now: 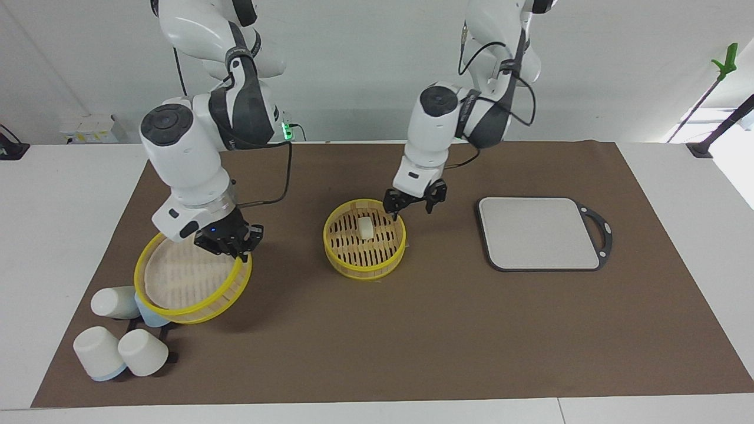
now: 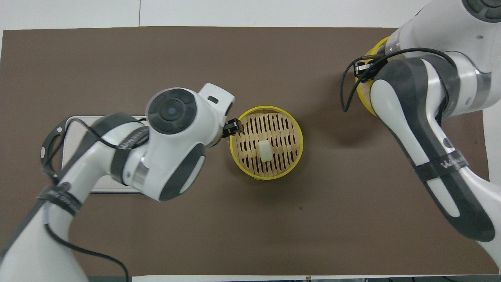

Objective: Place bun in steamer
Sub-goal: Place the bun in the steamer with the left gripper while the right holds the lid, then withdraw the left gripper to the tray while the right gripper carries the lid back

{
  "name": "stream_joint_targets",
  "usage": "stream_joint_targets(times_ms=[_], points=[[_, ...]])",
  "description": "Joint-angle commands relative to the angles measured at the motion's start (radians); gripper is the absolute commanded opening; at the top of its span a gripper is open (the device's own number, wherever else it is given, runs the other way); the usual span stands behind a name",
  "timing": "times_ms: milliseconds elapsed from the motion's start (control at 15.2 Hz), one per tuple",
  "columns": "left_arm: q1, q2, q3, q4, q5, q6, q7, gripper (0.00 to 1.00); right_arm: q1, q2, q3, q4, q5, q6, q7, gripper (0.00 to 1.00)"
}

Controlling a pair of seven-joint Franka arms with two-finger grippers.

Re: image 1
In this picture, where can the white cardboard box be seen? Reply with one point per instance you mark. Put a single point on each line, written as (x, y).
(88, 129)

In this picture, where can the white cutting board grey rim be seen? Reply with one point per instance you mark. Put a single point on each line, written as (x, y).
(536, 232)

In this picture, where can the white cup with blue rim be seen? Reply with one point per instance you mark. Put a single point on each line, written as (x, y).
(97, 352)
(113, 301)

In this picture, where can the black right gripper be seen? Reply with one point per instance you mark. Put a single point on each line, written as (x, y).
(221, 235)

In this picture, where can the white steamed bun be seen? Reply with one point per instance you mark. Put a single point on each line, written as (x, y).
(366, 228)

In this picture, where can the black cup rack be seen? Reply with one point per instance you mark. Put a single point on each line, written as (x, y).
(172, 357)

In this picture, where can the yellow bamboo steamer base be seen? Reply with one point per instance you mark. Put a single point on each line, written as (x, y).
(365, 266)

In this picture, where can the light blue plastic cup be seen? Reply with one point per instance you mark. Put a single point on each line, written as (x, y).
(153, 320)

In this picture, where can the brown table mat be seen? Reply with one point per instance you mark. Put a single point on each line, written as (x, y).
(412, 341)

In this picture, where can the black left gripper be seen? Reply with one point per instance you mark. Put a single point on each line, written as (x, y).
(415, 201)

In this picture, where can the yellow steamer lid white top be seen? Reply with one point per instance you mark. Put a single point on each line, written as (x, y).
(177, 282)

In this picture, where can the green clamp on thin rod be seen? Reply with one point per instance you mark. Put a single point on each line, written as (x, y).
(729, 59)

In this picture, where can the black stand with base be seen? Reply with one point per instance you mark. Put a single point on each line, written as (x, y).
(700, 149)

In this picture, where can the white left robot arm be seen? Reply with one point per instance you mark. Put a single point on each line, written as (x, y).
(433, 135)

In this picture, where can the white plastic cup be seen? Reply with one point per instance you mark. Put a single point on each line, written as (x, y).
(143, 352)

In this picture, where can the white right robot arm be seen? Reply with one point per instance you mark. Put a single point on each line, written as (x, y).
(188, 159)

